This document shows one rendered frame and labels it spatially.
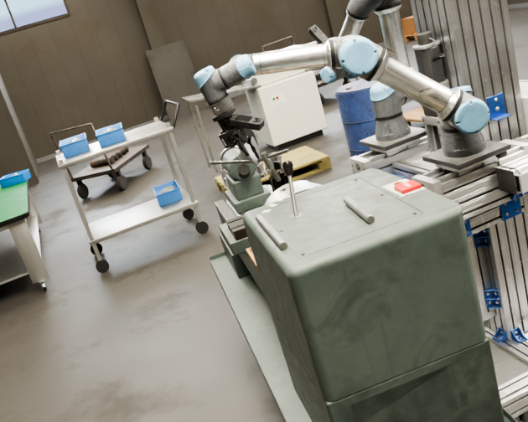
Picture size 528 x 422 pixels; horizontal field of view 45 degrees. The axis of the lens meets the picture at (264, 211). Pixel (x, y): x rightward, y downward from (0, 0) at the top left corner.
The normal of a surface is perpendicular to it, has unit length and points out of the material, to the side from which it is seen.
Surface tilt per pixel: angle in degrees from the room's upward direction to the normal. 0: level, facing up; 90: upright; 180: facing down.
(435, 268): 90
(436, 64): 90
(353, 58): 85
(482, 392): 90
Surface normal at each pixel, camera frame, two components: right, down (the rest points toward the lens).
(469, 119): 0.10, 0.39
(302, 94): 0.32, 0.22
